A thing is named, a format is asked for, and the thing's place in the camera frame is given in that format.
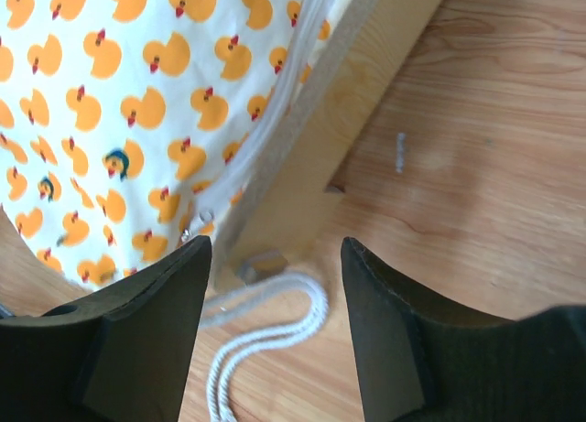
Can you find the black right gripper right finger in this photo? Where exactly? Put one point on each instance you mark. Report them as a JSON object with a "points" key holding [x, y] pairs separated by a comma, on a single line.
{"points": [[423, 357]]}

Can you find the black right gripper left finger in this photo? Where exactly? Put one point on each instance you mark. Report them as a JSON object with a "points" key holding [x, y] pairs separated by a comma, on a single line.
{"points": [[122, 353]]}

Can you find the duck print bed cover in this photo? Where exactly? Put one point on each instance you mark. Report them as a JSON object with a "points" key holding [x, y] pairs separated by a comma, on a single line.
{"points": [[130, 127]]}

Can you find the wooden pet bed frame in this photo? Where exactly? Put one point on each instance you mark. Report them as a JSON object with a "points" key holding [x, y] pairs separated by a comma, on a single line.
{"points": [[290, 197]]}

